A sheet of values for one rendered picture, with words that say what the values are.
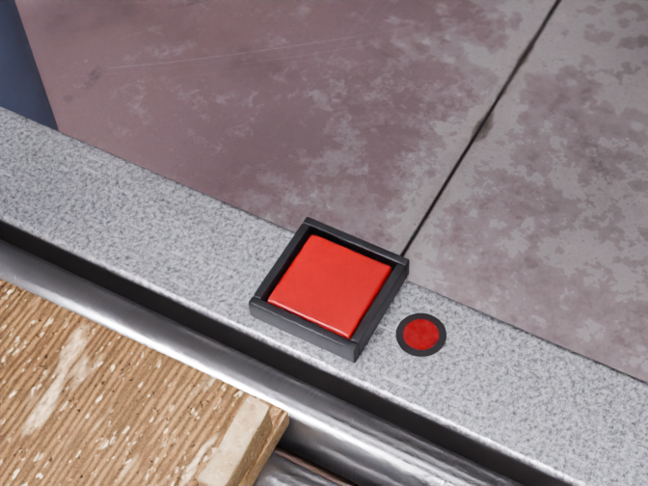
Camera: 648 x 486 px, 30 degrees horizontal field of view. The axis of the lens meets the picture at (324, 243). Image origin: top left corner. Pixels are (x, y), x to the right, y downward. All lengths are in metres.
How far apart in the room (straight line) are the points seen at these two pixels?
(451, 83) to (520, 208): 0.29
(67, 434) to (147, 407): 0.05
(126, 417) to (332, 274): 0.16
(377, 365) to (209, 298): 0.12
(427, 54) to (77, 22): 0.65
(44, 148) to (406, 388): 0.32
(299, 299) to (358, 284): 0.04
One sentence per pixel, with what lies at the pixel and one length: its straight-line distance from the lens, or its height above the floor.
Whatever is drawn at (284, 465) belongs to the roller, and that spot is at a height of 0.92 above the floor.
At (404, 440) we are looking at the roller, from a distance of 0.73.
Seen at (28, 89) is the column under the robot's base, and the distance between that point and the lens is 1.44.
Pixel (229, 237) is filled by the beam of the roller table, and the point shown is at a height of 0.91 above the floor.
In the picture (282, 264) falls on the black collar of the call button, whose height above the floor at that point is 0.93.
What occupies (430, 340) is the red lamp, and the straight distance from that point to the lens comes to 0.76.
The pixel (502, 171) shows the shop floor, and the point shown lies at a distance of 2.02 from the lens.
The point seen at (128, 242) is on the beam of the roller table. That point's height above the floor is 0.92.
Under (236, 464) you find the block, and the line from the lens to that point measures 0.68.
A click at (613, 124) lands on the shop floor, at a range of 2.11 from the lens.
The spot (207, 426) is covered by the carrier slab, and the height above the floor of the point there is 0.94.
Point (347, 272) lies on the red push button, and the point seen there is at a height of 0.93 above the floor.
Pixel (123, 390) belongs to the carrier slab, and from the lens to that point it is 0.74.
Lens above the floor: 1.57
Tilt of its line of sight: 55 degrees down
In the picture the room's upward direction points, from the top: 4 degrees counter-clockwise
